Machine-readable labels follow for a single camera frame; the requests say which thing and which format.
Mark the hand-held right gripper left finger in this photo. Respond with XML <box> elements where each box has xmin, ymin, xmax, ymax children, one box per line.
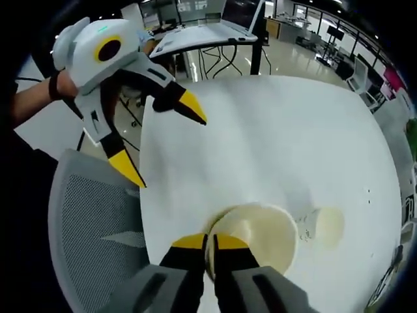
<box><xmin>130</xmin><ymin>232</ymin><xmax>209</xmax><ymax>313</ymax></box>

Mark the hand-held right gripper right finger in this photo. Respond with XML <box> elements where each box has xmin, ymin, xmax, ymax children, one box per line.
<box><xmin>212</xmin><ymin>233</ymin><xmax>319</xmax><ymax>313</ymax></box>

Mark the white printed paper cup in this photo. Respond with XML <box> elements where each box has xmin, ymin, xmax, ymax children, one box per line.
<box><xmin>203</xmin><ymin>201</ymin><xmax>298</xmax><ymax>284</ymax></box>
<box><xmin>298</xmin><ymin>207</ymin><xmax>345</xmax><ymax>248</ymax></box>

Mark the person's left hand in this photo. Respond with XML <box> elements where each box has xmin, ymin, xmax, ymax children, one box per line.
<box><xmin>57</xmin><ymin>68</ymin><xmax>82</xmax><ymax>99</ymax></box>

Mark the small black rounded object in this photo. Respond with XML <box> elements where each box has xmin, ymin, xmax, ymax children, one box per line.
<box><xmin>151</xmin><ymin>93</ymin><xmax>179</xmax><ymax>113</ymax></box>

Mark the silver laptop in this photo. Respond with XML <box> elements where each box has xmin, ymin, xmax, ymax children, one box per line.
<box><xmin>159</xmin><ymin>0</ymin><xmax>265</xmax><ymax>50</ymax></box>

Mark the grey mesh office chair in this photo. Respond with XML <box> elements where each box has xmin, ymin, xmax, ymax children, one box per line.
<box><xmin>48</xmin><ymin>148</ymin><xmax>157</xmax><ymax>313</ymax></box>

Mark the black-legged standing desk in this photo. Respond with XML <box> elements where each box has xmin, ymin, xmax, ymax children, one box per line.
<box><xmin>148</xmin><ymin>32</ymin><xmax>271</xmax><ymax>78</ymax></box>

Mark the yellow cabinet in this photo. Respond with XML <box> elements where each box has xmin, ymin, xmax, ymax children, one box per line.
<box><xmin>265</xmin><ymin>18</ymin><xmax>287</xmax><ymax>42</ymax></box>

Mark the black monitor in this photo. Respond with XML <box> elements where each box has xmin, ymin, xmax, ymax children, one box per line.
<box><xmin>327</xmin><ymin>27</ymin><xmax>345</xmax><ymax>42</ymax></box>

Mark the white mesh-back chair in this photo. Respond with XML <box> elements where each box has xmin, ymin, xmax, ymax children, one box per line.
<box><xmin>345</xmin><ymin>57</ymin><xmax>375</xmax><ymax>102</ymax></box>

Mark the magenta display screen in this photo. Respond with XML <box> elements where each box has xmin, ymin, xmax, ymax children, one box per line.
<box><xmin>384</xmin><ymin>67</ymin><xmax>408</xmax><ymax>95</ymax></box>

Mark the black wrist strap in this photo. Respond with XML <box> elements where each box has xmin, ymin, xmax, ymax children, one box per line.
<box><xmin>48</xmin><ymin>73</ymin><xmax>63</xmax><ymax>102</ymax></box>

